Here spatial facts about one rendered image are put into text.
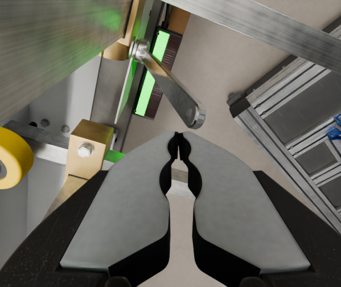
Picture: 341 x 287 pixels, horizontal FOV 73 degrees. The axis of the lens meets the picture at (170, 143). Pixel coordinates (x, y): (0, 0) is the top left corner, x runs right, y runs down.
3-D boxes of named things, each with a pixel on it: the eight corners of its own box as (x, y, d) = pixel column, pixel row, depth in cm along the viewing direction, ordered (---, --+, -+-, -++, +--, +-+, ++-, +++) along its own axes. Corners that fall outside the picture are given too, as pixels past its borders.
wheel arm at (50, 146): (265, 190, 42) (273, 208, 38) (255, 203, 44) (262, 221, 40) (14, 117, 35) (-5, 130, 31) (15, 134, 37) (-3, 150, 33)
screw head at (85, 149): (95, 144, 32) (92, 149, 31) (93, 156, 33) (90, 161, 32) (79, 139, 31) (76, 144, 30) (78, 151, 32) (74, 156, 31)
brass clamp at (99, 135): (118, 128, 36) (110, 146, 32) (102, 188, 43) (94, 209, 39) (78, 116, 35) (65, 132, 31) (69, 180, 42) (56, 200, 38)
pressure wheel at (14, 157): (32, 93, 35) (-24, 129, 25) (68, 133, 38) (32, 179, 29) (-4, 115, 37) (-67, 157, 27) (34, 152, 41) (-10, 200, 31)
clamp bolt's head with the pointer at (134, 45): (156, 37, 38) (150, 42, 25) (151, 52, 39) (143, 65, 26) (144, 32, 38) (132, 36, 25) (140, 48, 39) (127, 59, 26)
